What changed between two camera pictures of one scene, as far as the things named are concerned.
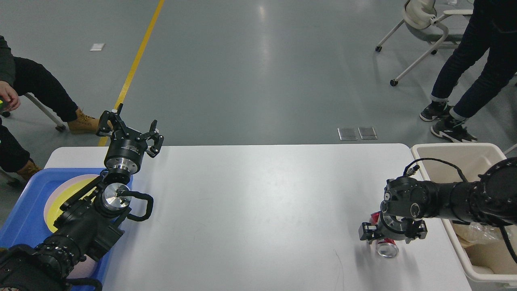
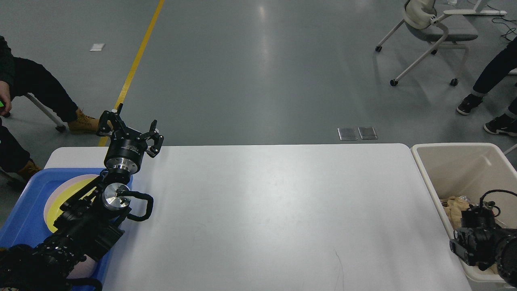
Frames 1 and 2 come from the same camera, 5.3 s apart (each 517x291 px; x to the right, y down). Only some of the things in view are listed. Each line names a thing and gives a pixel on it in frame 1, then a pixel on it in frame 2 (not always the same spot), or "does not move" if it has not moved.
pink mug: [85, 269] does not move
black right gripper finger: [366, 232] → [459, 248]
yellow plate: [55, 211] does not move
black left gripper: [126, 150] does not move
